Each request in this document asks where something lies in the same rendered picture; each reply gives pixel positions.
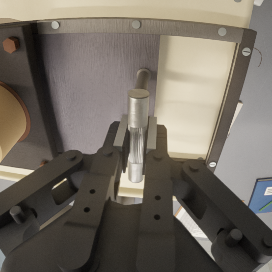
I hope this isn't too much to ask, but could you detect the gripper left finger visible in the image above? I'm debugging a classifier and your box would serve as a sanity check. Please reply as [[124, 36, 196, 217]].
[[0, 114, 129, 235]]

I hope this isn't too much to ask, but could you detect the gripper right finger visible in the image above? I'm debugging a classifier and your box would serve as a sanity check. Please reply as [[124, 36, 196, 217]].
[[136, 115, 272, 266]]

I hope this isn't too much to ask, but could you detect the silver cylindrical damper handle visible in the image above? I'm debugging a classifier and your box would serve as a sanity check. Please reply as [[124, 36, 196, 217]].
[[127, 68, 151, 184]]

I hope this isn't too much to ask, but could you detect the tan chimney plug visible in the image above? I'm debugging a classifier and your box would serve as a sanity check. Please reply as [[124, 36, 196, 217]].
[[0, 83, 27, 163]]

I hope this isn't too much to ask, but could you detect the cream muffle furnace body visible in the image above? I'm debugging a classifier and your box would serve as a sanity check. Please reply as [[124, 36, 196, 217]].
[[0, 0, 256, 202]]

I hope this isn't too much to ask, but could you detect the grey damper plate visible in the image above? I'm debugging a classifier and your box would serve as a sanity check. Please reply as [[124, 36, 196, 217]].
[[37, 32, 161, 155]]

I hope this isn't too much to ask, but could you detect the blue notebook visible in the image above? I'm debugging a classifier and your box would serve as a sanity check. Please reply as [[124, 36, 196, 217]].
[[248, 177, 272, 215]]

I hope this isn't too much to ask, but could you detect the brown hex bolt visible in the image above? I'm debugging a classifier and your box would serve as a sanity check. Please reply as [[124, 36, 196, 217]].
[[2, 36, 20, 54]]

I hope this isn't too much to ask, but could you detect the brown chimney collar ring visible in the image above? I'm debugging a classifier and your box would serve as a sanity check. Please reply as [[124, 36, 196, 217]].
[[0, 81, 31, 143]]

